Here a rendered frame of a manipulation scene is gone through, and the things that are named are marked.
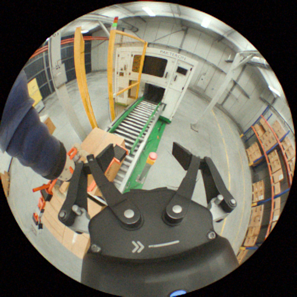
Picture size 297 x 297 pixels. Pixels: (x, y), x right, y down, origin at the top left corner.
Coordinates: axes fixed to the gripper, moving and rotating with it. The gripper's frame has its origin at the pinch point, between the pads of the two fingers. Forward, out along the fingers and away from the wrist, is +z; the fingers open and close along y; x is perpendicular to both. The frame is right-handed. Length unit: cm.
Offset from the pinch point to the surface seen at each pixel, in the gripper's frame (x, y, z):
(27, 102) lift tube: 18.8, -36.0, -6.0
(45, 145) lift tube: 2.4, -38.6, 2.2
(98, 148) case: -18, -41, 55
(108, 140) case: -12, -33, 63
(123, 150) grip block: -10.0, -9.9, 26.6
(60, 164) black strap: -8.6, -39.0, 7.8
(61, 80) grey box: 74, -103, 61
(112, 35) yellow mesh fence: 117, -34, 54
